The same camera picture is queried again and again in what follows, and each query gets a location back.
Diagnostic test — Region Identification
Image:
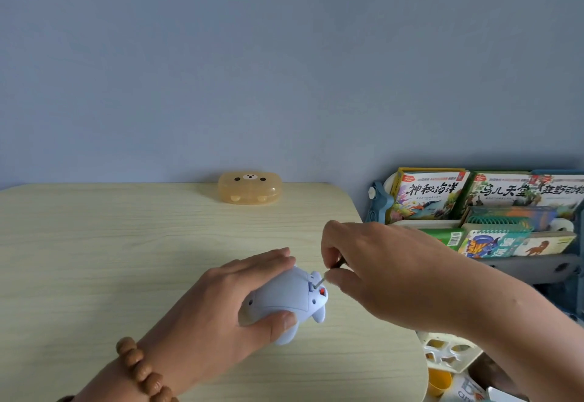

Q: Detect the person's left forearm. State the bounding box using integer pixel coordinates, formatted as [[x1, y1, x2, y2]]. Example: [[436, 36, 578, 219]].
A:
[[57, 356, 183, 402]]

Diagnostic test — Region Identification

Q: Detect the dinosaur book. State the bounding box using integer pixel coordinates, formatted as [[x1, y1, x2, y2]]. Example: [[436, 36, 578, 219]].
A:
[[524, 231, 578, 257]]

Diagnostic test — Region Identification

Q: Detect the person's right forearm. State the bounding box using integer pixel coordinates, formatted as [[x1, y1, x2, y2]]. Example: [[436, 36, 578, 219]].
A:
[[463, 269, 584, 402]]

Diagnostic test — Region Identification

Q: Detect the large wooden bead bracelet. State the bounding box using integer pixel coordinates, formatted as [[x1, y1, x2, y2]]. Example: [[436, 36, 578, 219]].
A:
[[115, 336, 179, 402]]

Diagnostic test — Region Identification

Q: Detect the green fish book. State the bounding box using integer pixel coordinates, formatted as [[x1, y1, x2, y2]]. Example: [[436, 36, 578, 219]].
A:
[[417, 228, 466, 252]]

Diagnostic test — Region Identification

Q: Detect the black screwdriver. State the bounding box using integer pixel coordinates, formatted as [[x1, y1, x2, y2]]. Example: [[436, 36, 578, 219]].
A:
[[315, 258, 347, 289]]

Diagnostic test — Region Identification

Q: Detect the person's left hand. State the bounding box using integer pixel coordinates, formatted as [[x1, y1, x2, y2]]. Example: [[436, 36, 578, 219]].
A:
[[136, 246, 298, 396]]

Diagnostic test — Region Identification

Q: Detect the white shape sorter box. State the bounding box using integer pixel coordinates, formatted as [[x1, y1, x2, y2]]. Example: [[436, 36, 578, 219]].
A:
[[415, 331, 484, 374]]

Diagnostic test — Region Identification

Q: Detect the blue toy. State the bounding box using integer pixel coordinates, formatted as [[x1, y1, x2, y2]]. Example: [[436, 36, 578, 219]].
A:
[[238, 265, 329, 347]]

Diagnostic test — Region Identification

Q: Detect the ocean picture book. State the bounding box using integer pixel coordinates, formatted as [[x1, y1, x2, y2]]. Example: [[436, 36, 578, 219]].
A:
[[385, 168, 471, 224]]

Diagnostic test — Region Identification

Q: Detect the yellow cup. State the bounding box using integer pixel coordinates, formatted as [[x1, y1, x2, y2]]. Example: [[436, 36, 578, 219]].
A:
[[426, 367, 453, 399]]

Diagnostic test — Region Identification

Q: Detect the wild animal picture book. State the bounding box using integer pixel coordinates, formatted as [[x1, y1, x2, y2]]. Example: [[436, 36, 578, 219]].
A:
[[531, 173, 584, 220]]

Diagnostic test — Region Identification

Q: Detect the bird picture book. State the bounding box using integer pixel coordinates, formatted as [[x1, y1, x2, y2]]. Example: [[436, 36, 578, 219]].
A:
[[456, 171, 541, 215]]

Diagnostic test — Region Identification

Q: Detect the blue beetle book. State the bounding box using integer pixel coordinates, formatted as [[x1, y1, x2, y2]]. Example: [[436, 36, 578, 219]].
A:
[[458, 228, 532, 259]]

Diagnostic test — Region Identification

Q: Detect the children's book rack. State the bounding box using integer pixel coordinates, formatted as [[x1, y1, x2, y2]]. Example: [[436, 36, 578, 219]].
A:
[[364, 168, 584, 321]]

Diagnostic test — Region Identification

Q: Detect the orange bear storage box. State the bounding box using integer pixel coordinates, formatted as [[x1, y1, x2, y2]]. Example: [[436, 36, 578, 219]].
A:
[[217, 171, 283, 206]]

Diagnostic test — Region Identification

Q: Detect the person's right hand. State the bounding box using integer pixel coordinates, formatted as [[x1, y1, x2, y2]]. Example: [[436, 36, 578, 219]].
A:
[[321, 220, 489, 339]]

